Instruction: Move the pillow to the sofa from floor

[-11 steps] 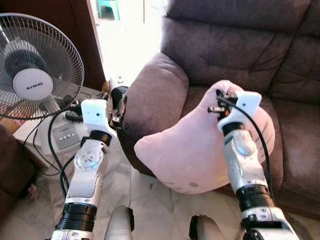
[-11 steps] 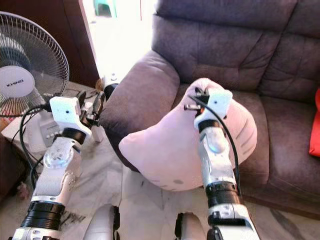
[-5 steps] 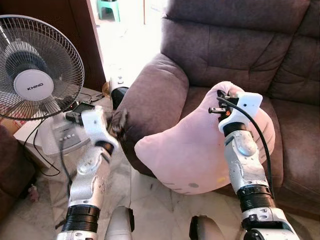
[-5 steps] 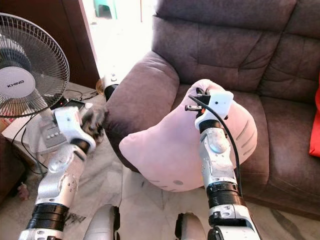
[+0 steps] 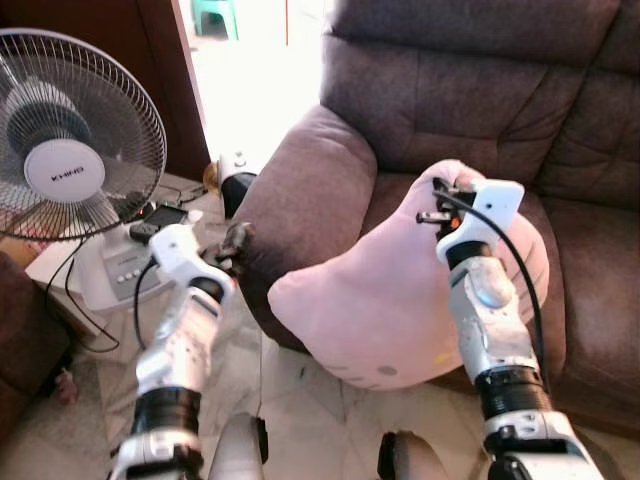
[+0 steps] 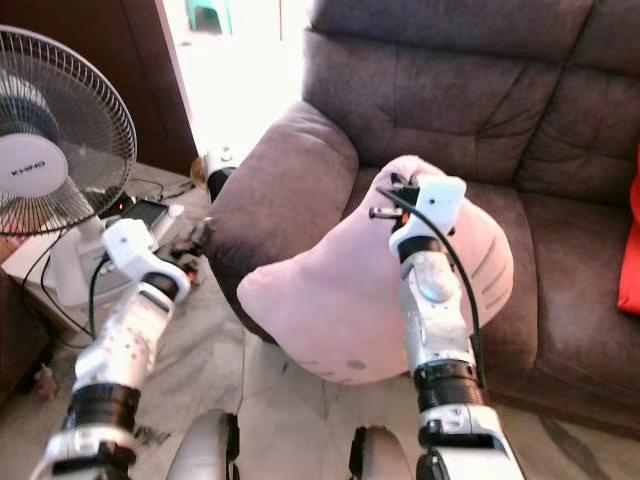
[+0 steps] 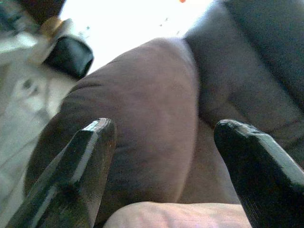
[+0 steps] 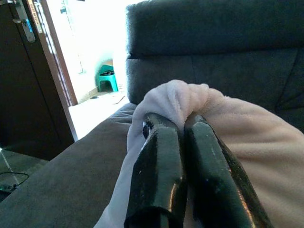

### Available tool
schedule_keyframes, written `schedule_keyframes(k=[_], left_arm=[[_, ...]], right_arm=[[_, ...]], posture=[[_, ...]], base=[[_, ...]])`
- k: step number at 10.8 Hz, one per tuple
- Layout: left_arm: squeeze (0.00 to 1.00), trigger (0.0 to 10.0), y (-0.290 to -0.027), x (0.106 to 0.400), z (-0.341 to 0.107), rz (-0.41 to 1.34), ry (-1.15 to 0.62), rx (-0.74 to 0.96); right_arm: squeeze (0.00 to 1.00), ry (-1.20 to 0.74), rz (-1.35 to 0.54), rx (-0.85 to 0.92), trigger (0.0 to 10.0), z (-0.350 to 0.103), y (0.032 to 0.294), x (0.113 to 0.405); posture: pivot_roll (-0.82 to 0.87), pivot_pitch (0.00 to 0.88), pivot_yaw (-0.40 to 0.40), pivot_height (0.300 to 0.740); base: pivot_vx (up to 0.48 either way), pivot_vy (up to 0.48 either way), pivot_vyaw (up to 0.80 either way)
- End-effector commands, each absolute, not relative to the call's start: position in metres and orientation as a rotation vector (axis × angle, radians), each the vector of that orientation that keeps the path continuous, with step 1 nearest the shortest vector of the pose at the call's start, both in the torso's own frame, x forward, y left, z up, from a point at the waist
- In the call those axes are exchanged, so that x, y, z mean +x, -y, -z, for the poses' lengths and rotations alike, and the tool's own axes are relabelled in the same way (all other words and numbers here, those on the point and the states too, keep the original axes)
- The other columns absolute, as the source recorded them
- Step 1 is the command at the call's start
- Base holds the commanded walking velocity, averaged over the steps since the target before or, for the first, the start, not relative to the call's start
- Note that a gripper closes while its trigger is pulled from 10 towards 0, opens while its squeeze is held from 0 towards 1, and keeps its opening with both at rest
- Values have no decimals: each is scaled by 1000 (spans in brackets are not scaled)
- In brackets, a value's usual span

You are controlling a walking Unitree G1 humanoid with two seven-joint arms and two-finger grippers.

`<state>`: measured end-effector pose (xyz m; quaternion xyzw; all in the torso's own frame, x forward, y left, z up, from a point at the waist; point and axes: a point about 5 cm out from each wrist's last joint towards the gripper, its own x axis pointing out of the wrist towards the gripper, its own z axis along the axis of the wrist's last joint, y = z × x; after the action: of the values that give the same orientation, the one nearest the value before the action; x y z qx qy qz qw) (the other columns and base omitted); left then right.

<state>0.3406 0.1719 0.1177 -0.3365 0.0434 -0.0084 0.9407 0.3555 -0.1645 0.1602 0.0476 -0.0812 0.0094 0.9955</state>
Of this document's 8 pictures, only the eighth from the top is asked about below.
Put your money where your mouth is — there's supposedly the brown suede sofa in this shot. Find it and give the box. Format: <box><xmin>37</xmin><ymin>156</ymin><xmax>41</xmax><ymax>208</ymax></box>
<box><xmin>0</xmin><ymin>0</ymin><xmax>304</xmax><ymax>228</ymax></box>

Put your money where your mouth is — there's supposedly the green plastic stool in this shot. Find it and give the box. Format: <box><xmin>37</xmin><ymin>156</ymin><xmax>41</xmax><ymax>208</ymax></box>
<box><xmin>95</xmin><ymin>64</ymin><xmax>119</xmax><ymax>93</ymax></box>

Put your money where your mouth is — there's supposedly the pink fleece pillow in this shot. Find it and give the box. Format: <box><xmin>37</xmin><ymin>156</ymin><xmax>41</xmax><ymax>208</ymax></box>
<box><xmin>93</xmin><ymin>79</ymin><xmax>304</xmax><ymax>228</ymax></box>

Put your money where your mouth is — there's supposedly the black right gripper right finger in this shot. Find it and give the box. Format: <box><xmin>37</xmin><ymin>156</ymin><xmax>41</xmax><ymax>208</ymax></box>
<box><xmin>184</xmin><ymin>114</ymin><xmax>274</xmax><ymax>228</ymax></box>

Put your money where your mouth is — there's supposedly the silver door handle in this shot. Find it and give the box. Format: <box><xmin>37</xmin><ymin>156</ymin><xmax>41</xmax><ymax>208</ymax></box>
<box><xmin>7</xmin><ymin>0</ymin><xmax>37</xmax><ymax>44</ymax></box>

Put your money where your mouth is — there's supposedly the dark brown wooden door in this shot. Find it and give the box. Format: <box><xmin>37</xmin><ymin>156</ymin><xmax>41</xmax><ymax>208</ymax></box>
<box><xmin>0</xmin><ymin>0</ymin><xmax>79</xmax><ymax>162</ymax></box>

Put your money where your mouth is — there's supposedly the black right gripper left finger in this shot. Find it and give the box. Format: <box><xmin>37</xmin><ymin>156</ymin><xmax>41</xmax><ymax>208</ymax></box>
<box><xmin>123</xmin><ymin>112</ymin><xmax>189</xmax><ymax>228</ymax></box>

